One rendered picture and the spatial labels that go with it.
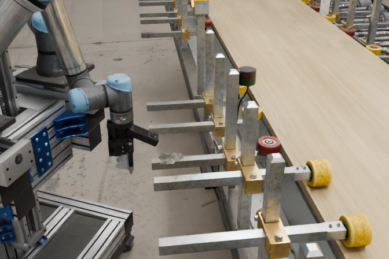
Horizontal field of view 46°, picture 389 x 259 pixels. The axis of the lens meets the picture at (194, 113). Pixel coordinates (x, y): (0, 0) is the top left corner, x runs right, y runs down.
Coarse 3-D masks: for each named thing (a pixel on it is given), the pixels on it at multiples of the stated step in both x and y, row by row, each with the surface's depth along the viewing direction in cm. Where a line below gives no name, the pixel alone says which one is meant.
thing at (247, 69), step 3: (243, 66) 151; (246, 66) 151; (249, 66) 151; (240, 69) 149; (243, 69) 149; (246, 69) 149; (249, 69) 149; (252, 69) 149; (246, 72) 147; (249, 72) 147; (240, 78) 149; (246, 93) 153; (243, 96) 154; (240, 99) 155; (240, 102) 155; (237, 111) 157; (237, 114) 157; (237, 117) 158; (237, 120) 158
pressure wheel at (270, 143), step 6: (264, 138) 161; (270, 138) 161; (276, 138) 161; (258, 144) 158; (264, 144) 157; (270, 144) 158; (276, 144) 157; (258, 150) 159; (264, 150) 157; (270, 150) 156; (276, 150) 157
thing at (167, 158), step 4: (160, 156) 158; (164, 156) 157; (168, 156) 157; (172, 156) 156; (176, 156) 156; (180, 156) 158; (164, 160) 154; (168, 160) 155; (172, 160) 155; (176, 160) 156
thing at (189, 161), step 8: (240, 152) 161; (256, 152) 161; (152, 160) 157; (160, 160) 157; (184, 160) 157; (192, 160) 157; (200, 160) 157; (208, 160) 158; (216, 160) 158; (224, 160) 159; (256, 160) 160; (264, 160) 160; (152, 168) 156; (160, 168) 157; (168, 168) 157
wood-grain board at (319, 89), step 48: (240, 0) 339; (288, 0) 339; (240, 48) 246; (288, 48) 246; (336, 48) 246; (288, 96) 193; (336, 96) 193; (384, 96) 193; (288, 144) 158; (336, 144) 158; (384, 144) 158; (336, 192) 135; (384, 192) 135; (336, 240) 117; (384, 240) 117
